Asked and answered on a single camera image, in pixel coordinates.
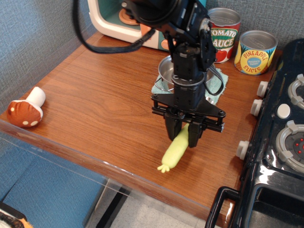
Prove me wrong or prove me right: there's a green handled metal spoon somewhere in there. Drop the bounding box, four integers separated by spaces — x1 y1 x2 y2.
157 123 189 173

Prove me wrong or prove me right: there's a black toy stove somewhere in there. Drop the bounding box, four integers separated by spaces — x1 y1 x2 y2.
206 38 304 228

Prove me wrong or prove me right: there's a white stove knob front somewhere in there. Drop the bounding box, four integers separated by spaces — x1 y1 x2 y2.
236 141 249 160

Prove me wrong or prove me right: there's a tomato sauce can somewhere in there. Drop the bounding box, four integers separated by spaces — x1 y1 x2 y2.
208 7 241 63

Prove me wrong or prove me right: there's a white stove knob middle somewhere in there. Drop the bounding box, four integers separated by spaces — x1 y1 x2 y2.
250 99 263 117

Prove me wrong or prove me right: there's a teal folded cloth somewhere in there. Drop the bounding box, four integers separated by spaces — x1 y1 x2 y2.
151 68 228 105

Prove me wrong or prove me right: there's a white stove knob rear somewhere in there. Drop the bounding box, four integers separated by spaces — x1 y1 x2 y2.
256 81 268 98

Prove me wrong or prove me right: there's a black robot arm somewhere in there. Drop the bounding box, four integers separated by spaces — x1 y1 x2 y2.
122 0 226 148

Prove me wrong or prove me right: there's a brown plush mushroom toy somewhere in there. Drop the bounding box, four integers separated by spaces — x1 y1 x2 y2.
6 86 46 128

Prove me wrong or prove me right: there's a pineapple slices can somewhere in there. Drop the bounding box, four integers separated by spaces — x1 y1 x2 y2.
234 30 278 75

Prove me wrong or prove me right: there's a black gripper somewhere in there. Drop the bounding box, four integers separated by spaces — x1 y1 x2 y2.
151 76 226 148

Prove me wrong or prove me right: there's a white stove knob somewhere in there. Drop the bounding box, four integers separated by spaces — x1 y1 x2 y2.
250 99 263 117
236 141 249 160
256 81 268 98

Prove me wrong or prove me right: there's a small steel pot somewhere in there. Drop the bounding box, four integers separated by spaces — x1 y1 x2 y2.
154 55 214 95

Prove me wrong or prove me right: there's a teal toy microwave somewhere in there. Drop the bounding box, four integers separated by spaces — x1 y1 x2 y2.
87 0 207 51

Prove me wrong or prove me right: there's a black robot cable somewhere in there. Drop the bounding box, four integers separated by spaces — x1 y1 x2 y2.
72 0 156 54

